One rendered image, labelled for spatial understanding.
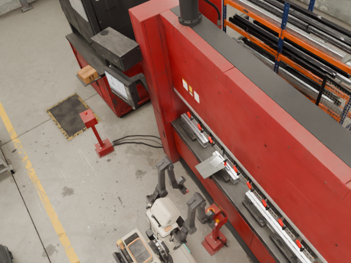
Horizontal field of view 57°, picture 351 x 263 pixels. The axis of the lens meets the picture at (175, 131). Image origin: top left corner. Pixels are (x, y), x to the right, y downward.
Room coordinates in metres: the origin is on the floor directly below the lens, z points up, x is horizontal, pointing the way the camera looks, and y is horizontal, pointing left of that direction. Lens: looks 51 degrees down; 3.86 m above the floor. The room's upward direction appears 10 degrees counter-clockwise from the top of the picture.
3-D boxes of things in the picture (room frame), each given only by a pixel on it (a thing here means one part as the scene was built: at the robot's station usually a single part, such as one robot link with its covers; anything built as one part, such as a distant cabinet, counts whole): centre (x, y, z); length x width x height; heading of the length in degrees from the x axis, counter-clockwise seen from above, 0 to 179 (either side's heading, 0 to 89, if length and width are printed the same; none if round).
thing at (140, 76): (2.90, 0.32, 1.18); 0.40 x 0.24 x 0.07; 22
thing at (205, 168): (1.74, -0.28, 1.00); 0.26 x 0.18 x 0.01; 112
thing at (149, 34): (2.77, -0.22, 1.15); 0.85 x 0.25 x 2.30; 112
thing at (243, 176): (1.45, -0.56, 1.26); 0.15 x 0.09 x 0.17; 22
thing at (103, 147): (2.96, 1.10, 0.41); 0.25 x 0.20 x 0.83; 112
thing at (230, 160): (1.63, -0.48, 1.26); 0.15 x 0.09 x 0.17; 22
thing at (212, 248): (1.30, -0.21, 0.06); 0.25 x 0.20 x 0.12; 118
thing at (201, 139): (2.31, -0.22, 0.92); 0.50 x 0.06 x 0.10; 22
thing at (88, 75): (3.51, 1.04, 1.04); 0.30 x 0.26 x 0.12; 27
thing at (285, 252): (0.84, -0.74, 0.89); 0.30 x 0.05 x 0.03; 22
